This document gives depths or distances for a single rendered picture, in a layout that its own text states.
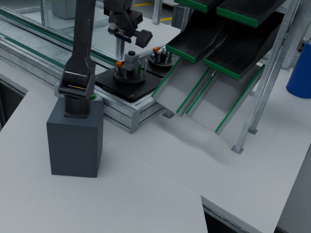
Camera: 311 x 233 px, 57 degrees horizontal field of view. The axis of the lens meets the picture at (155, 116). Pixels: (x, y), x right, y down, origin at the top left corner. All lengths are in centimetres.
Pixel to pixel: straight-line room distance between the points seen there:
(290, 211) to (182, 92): 105
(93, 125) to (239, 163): 56
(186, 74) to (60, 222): 65
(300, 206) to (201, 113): 96
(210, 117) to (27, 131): 66
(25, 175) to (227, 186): 64
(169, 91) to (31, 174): 55
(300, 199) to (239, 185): 78
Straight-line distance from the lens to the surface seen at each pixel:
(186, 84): 107
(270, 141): 129
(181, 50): 100
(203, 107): 103
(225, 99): 102
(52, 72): 134
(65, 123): 83
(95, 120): 83
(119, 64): 116
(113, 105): 111
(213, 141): 116
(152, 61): 141
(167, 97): 107
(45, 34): 179
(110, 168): 97
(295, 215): 184
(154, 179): 95
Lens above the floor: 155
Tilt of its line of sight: 34 degrees down
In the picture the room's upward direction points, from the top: 9 degrees clockwise
